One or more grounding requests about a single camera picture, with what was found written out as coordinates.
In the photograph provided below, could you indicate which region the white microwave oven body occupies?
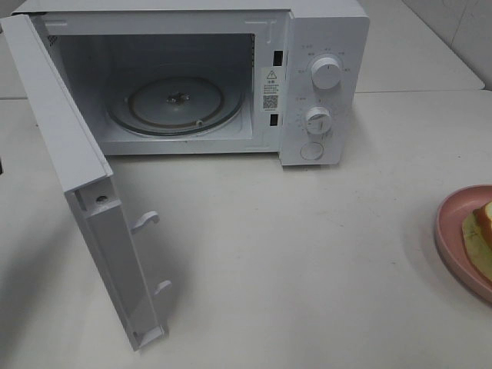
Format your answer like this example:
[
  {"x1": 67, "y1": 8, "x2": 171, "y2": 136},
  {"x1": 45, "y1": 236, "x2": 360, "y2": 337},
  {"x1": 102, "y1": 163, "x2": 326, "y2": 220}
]
[{"x1": 10, "y1": 1, "x2": 370, "y2": 166}]

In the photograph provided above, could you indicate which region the white warning label sticker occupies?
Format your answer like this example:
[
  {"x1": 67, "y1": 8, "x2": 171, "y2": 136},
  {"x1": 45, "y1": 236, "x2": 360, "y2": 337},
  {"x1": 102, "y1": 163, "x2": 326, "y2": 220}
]
[{"x1": 261, "y1": 66, "x2": 284, "y2": 112}]

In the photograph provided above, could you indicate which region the round white door button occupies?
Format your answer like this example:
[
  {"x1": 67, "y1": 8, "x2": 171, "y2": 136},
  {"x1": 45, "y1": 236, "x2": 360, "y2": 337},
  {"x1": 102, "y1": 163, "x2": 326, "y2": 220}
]
[{"x1": 300, "y1": 142, "x2": 324, "y2": 161}]

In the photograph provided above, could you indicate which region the white timer knob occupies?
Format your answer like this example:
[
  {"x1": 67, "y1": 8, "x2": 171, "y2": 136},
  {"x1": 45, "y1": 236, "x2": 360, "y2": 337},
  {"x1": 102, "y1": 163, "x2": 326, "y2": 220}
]
[{"x1": 304, "y1": 107, "x2": 333, "y2": 135}]

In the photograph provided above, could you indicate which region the white microwave door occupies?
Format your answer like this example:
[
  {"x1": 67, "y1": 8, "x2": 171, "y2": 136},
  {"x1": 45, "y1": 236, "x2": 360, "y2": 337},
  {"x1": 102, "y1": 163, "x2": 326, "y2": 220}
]
[{"x1": 1, "y1": 15, "x2": 165, "y2": 351}]

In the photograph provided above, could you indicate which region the glass microwave turntable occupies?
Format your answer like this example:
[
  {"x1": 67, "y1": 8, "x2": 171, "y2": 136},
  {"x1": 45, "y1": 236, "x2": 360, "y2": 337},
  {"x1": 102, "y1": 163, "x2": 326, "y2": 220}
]
[{"x1": 106, "y1": 75, "x2": 244, "y2": 137}]

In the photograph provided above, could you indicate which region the pink round plate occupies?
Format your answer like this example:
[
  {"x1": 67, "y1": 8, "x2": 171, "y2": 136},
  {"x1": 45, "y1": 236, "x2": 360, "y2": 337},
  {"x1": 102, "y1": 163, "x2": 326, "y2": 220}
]
[{"x1": 434, "y1": 184, "x2": 491, "y2": 304}]

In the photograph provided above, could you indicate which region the upper white power knob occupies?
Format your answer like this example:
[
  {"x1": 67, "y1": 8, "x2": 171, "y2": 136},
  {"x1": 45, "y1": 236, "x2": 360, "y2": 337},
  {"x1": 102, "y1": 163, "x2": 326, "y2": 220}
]
[{"x1": 311, "y1": 55, "x2": 341, "y2": 90}]

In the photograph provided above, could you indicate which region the white bread sandwich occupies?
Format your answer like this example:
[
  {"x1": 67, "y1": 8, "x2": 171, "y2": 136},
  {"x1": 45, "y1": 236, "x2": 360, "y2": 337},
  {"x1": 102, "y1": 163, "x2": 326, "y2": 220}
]
[{"x1": 462, "y1": 202, "x2": 491, "y2": 282}]

